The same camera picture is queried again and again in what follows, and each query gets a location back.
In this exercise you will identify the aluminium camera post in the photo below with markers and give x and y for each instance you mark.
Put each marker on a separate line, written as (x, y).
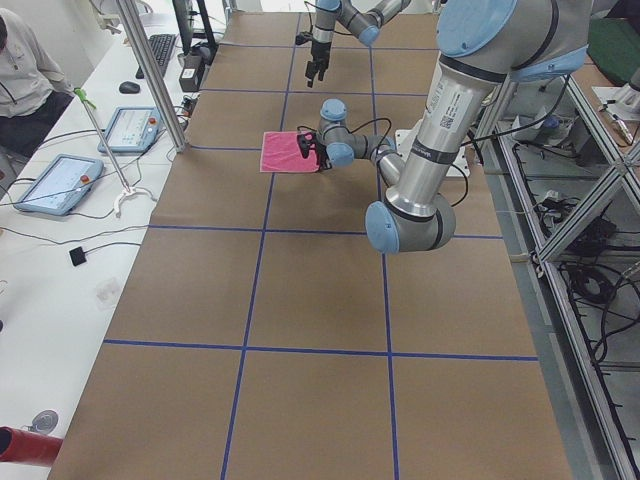
(136, 34)

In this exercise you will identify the far blue teach pendant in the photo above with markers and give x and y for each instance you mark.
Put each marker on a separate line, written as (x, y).
(133, 130)

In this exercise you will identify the pink towel with grey hem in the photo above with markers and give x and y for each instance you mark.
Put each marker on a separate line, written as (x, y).
(280, 153)

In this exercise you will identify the near blue teach pendant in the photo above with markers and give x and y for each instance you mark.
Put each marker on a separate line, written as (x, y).
(61, 186)

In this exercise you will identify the black keyboard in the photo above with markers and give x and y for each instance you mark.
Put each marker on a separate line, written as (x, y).
(162, 47)

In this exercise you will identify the white stand with thin rod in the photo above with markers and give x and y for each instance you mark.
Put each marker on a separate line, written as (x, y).
(128, 191)

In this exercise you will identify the small black square pad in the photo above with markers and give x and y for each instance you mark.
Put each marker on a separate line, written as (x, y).
(77, 256)

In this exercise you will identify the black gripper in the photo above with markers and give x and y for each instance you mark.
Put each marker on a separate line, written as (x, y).
(323, 156)
(317, 51)

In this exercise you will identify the black box with label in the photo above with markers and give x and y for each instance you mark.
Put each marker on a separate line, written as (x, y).
(192, 73)

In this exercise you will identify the blue teach pendant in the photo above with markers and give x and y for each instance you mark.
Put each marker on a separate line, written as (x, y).
(133, 130)
(61, 186)

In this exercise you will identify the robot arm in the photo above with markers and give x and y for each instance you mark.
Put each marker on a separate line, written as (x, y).
(364, 26)
(480, 43)

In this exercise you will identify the seated person in grey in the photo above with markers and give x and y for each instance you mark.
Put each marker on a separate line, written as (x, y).
(34, 90)

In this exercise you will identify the round metal tape dispenser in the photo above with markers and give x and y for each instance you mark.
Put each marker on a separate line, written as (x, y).
(43, 423)

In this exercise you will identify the aluminium frame rack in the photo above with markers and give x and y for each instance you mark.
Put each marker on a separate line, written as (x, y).
(565, 176)

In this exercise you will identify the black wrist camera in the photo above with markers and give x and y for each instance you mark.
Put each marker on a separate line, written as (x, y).
(307, 143)
(303, 38)

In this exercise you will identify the black computer mouse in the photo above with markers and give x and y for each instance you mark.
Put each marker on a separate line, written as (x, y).
(129, 87)

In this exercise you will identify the red cylinder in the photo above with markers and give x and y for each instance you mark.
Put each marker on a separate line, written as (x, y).
(28, 448)

